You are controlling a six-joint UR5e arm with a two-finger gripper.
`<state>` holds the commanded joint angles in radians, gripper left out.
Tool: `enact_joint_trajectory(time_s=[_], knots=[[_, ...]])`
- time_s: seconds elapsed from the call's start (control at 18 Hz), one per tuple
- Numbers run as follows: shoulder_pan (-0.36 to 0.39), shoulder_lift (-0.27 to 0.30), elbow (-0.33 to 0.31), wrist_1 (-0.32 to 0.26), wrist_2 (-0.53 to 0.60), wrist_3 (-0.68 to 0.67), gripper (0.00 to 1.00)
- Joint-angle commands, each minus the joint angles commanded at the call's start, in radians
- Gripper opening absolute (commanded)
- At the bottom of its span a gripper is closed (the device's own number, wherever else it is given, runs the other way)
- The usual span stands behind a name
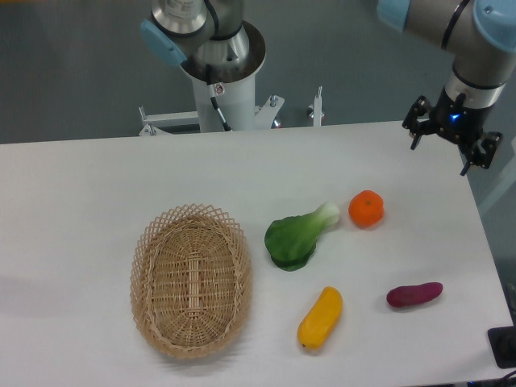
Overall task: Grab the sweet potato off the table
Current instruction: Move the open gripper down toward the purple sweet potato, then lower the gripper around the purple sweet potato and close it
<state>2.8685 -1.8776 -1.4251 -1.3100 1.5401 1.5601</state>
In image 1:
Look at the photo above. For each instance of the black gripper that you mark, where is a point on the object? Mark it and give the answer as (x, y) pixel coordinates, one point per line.
(457, 124)

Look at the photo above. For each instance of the yellow mango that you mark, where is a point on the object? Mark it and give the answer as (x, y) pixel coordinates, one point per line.
(317, 326)

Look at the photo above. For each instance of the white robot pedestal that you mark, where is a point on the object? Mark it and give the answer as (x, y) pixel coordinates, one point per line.
(223, 72)

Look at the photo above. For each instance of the orange tangerine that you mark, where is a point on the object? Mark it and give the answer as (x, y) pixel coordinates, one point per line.
(366, 209)

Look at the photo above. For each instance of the white metal mounting frame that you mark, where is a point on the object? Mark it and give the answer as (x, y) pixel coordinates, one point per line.
(210, 120)

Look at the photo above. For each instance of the green bok choy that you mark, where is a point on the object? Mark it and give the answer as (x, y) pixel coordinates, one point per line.
(292, 241)

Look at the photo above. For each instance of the oval wicker basket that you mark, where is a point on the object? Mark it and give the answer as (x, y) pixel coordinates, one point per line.
(191, 281)

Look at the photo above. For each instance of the purple sweet potato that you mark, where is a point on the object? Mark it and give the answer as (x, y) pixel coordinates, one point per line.
(414, 295)

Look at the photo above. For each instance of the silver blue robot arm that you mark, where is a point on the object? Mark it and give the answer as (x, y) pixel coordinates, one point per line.
(479, 34)

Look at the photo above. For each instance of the black device at table edge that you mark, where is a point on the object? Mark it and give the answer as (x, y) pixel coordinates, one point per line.
(502, 343)

